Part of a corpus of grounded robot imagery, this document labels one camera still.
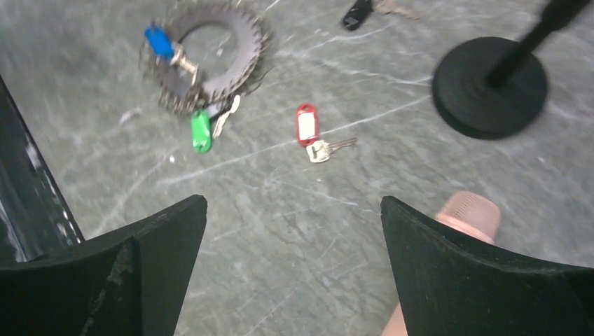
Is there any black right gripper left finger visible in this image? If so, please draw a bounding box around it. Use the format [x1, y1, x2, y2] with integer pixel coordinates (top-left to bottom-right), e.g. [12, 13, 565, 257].
[1, 195, 207, 335]

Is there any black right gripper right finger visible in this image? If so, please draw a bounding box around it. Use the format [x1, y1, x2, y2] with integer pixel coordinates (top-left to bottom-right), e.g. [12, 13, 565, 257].
[381, 196, 593, 335]

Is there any green tag key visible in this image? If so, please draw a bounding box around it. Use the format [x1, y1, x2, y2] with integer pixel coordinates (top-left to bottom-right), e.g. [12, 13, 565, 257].
[191, 94, 241, 153]

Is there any red tag key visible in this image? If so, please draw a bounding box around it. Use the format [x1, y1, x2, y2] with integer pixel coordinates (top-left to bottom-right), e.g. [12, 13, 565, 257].
[296, 104, 358, 164]

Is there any black microphone stand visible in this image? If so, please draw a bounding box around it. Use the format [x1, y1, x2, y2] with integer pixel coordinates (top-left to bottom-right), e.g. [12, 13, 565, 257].
[431, 1, 591, 140]

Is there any blue tag key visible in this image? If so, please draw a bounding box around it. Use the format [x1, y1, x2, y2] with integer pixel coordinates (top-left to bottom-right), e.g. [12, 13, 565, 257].
[144, 24, 198, 85]

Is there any black tag key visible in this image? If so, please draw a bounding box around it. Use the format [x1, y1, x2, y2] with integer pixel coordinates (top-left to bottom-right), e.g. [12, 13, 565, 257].
[341, 0, 419, 32]

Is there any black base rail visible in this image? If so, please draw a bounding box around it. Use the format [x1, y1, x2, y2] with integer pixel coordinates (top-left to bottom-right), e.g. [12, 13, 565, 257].
[1, 83, 85, 263]

